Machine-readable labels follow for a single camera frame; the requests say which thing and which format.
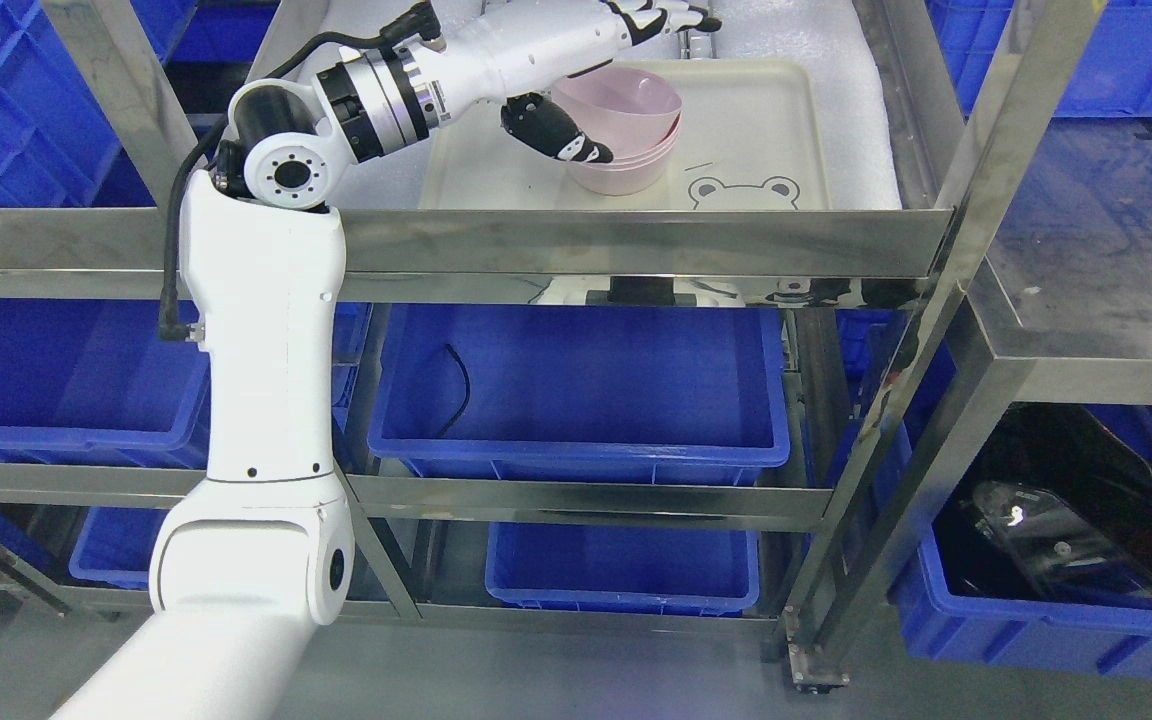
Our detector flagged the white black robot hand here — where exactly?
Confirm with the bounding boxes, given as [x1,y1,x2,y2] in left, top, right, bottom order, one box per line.
[417,1,722,164]

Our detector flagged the pink plastic bowl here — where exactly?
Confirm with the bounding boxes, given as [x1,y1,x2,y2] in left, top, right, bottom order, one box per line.
[550,65,684,158]

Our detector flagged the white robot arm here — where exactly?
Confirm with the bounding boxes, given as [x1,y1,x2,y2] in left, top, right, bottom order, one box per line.
[55,40,445,719]

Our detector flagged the blue bin middle shelf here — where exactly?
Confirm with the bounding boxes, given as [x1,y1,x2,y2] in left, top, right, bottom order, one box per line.
[367,304,791,487]

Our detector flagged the blue bin shelf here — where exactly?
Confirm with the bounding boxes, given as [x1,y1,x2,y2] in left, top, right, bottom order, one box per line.
[0,297,372,471]
[484,523,761,617]
[367,304,791,487]

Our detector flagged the steel shelf rack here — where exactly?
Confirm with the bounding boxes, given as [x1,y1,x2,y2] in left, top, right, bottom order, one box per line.
[0,0,1152,696]

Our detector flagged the blue bin bottom shelf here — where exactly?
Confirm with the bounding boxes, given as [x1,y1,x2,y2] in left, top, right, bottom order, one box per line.
[484,523,761,617]

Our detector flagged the blue bin left shelf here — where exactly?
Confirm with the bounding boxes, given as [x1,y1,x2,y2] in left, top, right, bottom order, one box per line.
[0,297,372,471]

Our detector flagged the stacked pink bowls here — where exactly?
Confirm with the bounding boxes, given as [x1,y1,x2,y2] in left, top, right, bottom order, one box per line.
[567,118,681,197]

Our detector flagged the cream tray with bear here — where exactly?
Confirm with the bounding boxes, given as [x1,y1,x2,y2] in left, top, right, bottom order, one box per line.
[420,59,829,211]

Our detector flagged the blue bin with black item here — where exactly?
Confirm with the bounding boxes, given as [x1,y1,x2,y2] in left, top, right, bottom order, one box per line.
[890,404,1152,682]

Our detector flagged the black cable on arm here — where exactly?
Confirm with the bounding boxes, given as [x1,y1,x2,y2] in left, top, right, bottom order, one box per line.
[158,2,442,343]

